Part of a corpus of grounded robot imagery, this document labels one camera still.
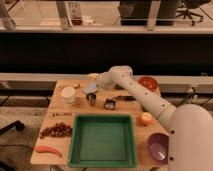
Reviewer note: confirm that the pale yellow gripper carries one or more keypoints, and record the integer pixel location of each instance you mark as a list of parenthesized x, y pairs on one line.
[(93, 76)]

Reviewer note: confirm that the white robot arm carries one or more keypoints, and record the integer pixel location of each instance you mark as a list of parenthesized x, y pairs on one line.
[(190, 126)]

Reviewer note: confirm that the red bowl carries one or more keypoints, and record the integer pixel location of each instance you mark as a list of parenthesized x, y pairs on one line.
[(149, 83)]

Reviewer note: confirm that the purple bowl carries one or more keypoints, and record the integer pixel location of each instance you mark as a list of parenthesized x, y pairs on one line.
[(157, 146)]

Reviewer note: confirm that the small metal cup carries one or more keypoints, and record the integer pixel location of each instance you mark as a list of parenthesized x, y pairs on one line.
[(91, 99)]

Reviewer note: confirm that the dark brown rectangular block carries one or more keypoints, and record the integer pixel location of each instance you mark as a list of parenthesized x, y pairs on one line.
[(118, 87)]

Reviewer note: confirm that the white paper cup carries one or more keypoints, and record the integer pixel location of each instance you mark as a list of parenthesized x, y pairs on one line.
[(68, 93)]

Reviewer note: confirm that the small black square box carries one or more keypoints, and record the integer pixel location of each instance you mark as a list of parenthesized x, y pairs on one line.
[(110, 104)]

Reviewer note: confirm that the metal spoon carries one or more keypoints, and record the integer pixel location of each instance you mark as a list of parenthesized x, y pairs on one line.
[(62, 114)]

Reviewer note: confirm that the red jar in background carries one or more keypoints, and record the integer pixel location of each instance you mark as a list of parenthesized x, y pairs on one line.
[(75, 11)]

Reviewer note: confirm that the bunch of red grapes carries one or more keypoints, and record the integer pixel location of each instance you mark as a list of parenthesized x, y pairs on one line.
[(57, 130)]

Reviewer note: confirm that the green plastic tray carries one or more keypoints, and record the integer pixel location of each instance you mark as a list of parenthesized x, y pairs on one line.
[(102, 141)]

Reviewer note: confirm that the orange apple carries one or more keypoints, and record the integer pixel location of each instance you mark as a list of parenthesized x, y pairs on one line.
[(146, 118)]

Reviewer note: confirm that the orange carrot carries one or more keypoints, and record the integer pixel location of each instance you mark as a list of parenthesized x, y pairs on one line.
[(47, 149)]

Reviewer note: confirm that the black office chair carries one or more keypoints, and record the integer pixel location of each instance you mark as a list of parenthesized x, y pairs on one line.
[(188, 6)]

